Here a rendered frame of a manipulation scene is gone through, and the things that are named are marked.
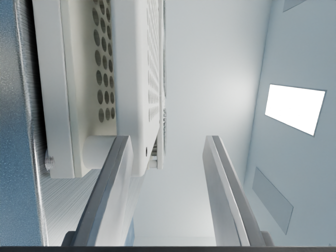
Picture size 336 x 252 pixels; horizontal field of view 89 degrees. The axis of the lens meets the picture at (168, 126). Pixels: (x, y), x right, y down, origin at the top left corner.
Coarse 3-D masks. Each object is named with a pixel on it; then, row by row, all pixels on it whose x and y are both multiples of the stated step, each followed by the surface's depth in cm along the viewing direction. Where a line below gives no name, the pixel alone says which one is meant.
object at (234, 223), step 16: (208, 144) 10; (208, 160) 10; (224, 160) 8; (208, 176) 10; (224, 176) 8; (208, 192) 10; (224, 192) 7; (240, 192) 7; (224, 208) 7; (240, 208) 6; (224, 224) 7; (240, 224) 6; (256, 224) 6; (224, 240) 7; (240, 240) 6; (256, 240) 6; (272, 240) 6
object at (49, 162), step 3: (45, 153) 12; (45, 156) 12; (48, 156) 12; (45, 159) 12; (48, 159) 12; (51, 159) 12; (45, 162) 12; (48, 162) 12; (51, 162) 12; (54, 162) 13; (45, 165) 12; (48, 165) 13; (51, 165) 12; (48, 168) 13; (48, 171) 13
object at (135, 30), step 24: (120, 0) 11; (144, 0) 13; (120, 24) 11; (144, 24) 13; (120, 48) 11; (144, 48) 13; (120, 72) 12; (144, 72) 13; (120, 96) 12; (144, 96) 13; (120, 120) 12; (144, 120) 13; (144, 144) 13; (144, 168) 13
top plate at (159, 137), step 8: (160, 96) 56; (160, 104) 56; (160, 112) 56; (160, 120) 56; (160, 128) 56; (160, 136) 57; (160, 144) 57; (160, 152) 57; (160, 160) 57; (160, 168) 57
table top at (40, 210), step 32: (0, 0) 10; (0, 32) 10; (32, 32) 11; (0, 64) 11; (32, 64) 11; (0, 96) 11; (32, 96) 11; (0, 128) 11; (32, 128) 11; (0, 160) 12; (32, 160) 12; (0, 192) 12; (32, 192) 12; (64, 192) 15; (128, 192) 39; (0, 224) 12; (32, 224) 12; (64, 224) 15; (128, 224) 39
